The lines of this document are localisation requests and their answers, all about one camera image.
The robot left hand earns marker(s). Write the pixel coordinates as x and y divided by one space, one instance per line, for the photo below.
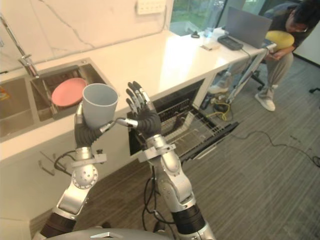
85 136

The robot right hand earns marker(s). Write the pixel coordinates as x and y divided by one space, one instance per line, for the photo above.
142 110

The light blue plastic cup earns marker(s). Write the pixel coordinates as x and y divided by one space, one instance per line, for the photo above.
99 105

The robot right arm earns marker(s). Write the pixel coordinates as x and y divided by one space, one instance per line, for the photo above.
175 180

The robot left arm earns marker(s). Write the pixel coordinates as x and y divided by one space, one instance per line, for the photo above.
75 185

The dishwasher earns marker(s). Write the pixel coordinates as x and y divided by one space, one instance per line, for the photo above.
175 117

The dishwasher rack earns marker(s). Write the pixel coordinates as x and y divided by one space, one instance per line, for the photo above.
185 122

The stainless steel sink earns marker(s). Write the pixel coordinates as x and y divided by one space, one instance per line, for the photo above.
37 97

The dishwasher door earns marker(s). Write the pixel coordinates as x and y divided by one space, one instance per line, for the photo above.
212 140

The chrome sink faucet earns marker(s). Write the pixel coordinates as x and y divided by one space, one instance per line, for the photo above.
20 50

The pink plate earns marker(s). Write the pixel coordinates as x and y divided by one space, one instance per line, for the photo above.
69 92

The clear water bottle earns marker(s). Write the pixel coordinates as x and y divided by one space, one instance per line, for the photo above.
208 32

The black handheld controller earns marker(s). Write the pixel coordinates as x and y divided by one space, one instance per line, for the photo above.
230 42

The office chair base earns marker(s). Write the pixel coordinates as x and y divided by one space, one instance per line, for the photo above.
260 80

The grey laptop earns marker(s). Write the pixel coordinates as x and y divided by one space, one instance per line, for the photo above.
247 26

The person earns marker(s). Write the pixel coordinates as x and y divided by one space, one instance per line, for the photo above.
277 50

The yellow cushion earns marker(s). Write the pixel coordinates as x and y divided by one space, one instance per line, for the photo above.
280 39

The white wall socket panel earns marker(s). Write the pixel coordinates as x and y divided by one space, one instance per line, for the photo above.
151 5

